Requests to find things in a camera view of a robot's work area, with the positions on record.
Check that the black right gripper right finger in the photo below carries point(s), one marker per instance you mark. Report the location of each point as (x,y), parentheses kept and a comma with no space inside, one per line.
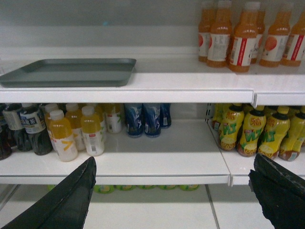
(280,192)

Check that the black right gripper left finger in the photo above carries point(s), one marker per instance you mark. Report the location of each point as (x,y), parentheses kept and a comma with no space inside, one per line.
(65,206)

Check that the grey rectangular serving tray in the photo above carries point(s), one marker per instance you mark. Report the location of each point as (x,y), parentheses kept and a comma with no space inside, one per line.
(96,72)

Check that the yellow lemon tea bottle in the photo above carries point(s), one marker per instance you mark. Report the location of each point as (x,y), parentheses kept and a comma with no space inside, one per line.
(253,126)
(290,147)
(231,123)
(275,130)

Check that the yellow white drink bottle front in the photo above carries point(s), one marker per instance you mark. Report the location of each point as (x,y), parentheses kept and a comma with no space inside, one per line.
(63,136)

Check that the yellow white drink bottle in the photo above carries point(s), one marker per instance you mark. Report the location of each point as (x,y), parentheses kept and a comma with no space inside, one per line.
(63,136)
(91,130)

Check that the yellow white drink bottle right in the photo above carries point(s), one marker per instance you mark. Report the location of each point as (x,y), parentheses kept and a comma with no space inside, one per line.
(91,130)

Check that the dark tea bottle white label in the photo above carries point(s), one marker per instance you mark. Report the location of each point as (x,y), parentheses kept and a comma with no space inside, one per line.
(32,119)

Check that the dark tea bottle far left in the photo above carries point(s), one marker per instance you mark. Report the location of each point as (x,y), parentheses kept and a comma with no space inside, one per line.
(5,148)

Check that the blue drink bottle middle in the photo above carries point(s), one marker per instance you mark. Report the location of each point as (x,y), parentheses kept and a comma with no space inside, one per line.
(152,119)

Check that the orange juice bottle far right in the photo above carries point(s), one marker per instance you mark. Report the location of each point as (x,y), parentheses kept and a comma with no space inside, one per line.
(295,46)

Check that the orange juice bottle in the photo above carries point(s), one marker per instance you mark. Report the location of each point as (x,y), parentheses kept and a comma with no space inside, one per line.
(277,37)
(245,34)
(207,19)
(220,34)
(295,46)

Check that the orange juice bottle front centre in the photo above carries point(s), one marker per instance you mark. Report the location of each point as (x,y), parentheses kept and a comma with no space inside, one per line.
(245,34)

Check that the orange juice bottle left front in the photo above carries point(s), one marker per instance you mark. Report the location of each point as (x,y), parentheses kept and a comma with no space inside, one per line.
(220,34)

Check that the orange juice bottle far left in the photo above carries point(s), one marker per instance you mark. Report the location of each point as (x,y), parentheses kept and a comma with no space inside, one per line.
(207,19)

